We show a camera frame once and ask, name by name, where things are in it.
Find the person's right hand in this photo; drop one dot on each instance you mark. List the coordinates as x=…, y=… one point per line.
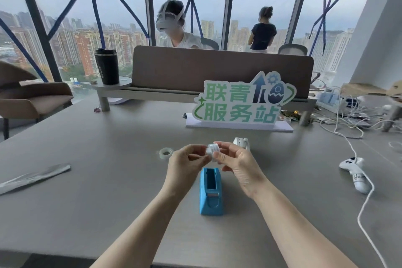
x=240, y=167

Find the person's left hand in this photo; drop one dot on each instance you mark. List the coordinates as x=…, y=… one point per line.
x=180, y=169

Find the person's left thumb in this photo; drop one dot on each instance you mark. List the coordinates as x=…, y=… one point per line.
x=200, y=158

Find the person's right thumb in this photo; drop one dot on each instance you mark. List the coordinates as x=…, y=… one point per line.
x=221, y=156

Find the white tape core spool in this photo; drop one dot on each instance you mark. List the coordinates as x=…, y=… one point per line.
x=211, y=149

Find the person's right forearm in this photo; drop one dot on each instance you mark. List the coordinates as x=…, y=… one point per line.
x=301, y=233

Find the person's left forearm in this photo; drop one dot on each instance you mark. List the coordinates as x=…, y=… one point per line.
x=133, y=228

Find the white stapler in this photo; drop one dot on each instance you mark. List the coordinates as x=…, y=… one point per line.
x=241, y=143

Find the blue tape dispenser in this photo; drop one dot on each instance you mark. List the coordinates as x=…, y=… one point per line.
x=211, y=191

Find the clear tape roll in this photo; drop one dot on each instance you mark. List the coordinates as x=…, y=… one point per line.
x=165, y=152

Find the green and white sign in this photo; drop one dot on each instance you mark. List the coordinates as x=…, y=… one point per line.
x=245, y=101

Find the grey desk shelf riser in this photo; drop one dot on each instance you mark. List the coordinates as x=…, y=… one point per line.
x=201, y=95

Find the brown desk divider screen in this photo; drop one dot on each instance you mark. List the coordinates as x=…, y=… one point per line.
x=219, y=71

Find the white paper sheet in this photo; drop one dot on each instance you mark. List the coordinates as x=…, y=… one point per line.
x=116, y=100

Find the grey office chair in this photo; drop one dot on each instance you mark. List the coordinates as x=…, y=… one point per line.
x=209, y=43
x=292, y=49

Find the small pink trinket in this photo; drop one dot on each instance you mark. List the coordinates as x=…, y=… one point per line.
x=98, y=109

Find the white power strip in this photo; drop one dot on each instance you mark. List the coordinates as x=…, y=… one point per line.
x=329, y=99

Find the black travel mug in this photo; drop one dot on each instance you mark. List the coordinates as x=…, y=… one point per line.
x=106, y=66

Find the white game controller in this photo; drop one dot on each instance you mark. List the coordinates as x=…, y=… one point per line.
x=355, y=174

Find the white headset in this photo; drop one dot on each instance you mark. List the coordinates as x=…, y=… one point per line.
x=166, y=19

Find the brown cardboard box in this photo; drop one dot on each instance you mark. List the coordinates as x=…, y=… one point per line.
x=373, y=88

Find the silver foil strip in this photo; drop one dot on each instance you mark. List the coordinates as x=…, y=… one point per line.
x=33, y=177

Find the brown armchair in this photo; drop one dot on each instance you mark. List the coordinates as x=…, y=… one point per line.
x=30, y=95

